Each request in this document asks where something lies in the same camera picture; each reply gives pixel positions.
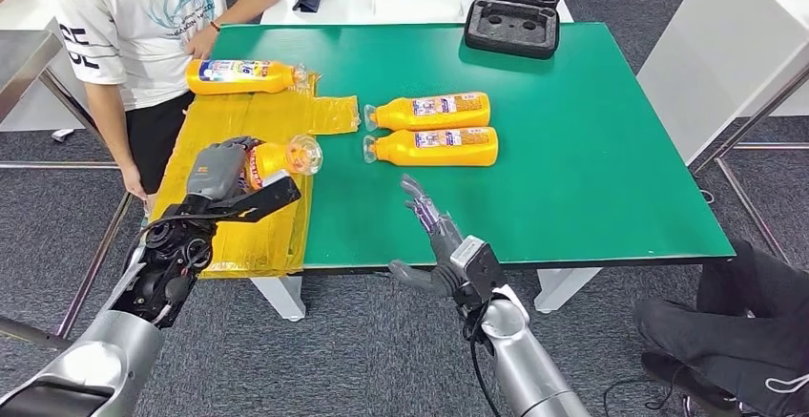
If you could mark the grey metal desk frame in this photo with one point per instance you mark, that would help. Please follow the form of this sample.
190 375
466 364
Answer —
771 146

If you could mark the person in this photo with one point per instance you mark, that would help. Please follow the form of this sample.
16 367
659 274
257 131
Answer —
746 332
139 22

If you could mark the small white floor object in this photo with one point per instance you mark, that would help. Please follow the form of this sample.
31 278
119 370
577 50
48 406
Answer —
62 135

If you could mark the white desk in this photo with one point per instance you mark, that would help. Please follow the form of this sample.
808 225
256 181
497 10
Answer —
714 47
38 117

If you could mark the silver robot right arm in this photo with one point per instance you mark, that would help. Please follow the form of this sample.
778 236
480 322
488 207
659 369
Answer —
524 370

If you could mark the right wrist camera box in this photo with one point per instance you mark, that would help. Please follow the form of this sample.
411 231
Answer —
480 269

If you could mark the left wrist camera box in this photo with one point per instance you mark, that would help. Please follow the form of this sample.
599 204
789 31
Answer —
265 202

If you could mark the white table leg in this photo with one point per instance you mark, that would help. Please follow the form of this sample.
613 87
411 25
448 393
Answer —
564 287
281 297

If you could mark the grey metal table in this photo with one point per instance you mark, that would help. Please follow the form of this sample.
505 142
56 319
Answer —
25 60

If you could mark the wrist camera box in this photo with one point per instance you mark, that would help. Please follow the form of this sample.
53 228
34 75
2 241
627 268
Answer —
265 202
480 269

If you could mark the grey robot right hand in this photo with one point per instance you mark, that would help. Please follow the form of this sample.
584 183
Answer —
442 250

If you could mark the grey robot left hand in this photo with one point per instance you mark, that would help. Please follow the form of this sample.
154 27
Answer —
215 174

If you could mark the orange detergent bottle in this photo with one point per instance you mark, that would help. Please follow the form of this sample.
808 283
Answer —
240 83
435 154
275 158
435 117

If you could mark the black foam carrying case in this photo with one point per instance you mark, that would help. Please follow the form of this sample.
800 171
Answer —
510 28

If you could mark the yellow taped cardboard mat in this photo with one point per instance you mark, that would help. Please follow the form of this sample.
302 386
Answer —
265 237

